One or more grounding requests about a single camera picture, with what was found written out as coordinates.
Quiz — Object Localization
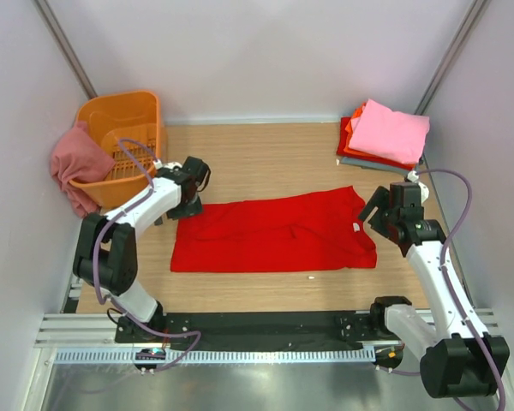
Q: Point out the red t shirt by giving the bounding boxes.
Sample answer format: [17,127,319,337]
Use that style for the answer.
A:
[337,116,415,171]
[170,187,377,273]

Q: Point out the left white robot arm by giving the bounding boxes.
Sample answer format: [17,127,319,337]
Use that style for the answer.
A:
[73,157,212,337]

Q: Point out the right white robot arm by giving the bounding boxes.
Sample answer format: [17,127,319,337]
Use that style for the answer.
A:
[358,182,510,406]

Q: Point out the folded grey t shirt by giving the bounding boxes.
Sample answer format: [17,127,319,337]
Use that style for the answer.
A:
[336,157,419,182]

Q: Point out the folded pink t shirt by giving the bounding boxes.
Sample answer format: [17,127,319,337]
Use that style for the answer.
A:
[346,99,430,164]

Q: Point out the folded red t shirt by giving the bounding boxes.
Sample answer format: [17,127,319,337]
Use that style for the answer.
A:
[337,116,415,171]

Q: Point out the orange plastic basket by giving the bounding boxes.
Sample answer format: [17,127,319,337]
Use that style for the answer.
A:
[72,90,163,209]

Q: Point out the dusty pink t shirt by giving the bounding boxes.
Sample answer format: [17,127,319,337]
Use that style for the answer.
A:
[50,122,115,218]

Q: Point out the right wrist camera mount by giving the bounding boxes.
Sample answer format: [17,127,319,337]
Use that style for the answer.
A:
[404,170,430,204]

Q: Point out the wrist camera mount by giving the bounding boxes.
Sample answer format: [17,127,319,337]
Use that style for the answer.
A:
[404,170,430,204]
[152,159,182,171]

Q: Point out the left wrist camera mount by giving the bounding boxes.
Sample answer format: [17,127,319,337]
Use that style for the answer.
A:
[152,159,182,171]

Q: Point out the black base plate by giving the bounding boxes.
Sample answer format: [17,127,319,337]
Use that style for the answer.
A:
[113,310,403,345]

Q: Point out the white slotted cable duct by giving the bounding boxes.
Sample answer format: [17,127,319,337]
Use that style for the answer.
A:
[54,347,375,366]

